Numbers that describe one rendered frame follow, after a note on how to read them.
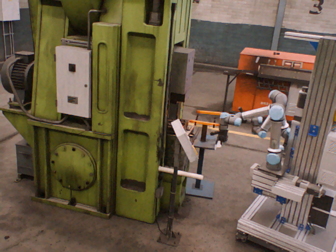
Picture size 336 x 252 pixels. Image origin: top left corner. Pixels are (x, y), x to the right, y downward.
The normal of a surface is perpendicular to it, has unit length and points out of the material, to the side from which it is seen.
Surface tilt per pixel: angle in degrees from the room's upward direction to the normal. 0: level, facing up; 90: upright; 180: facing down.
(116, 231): 0
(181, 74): 90
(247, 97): 90
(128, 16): 89
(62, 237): 0
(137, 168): 90
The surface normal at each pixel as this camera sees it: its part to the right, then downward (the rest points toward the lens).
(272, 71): -0.30, 0.31
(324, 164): -0.54, 0.25
